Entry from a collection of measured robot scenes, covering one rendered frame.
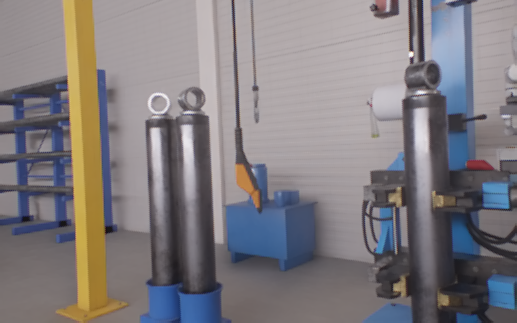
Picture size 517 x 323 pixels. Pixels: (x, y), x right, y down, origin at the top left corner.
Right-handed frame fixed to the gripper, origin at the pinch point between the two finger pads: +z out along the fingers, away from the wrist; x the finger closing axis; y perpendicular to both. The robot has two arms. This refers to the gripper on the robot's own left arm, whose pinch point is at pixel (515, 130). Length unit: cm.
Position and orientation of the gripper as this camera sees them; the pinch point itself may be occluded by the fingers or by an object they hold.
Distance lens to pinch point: 275.8
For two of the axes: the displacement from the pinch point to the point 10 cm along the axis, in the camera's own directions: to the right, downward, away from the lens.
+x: -7.7, 0.3, 6.3
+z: 0.3, 10.0, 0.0
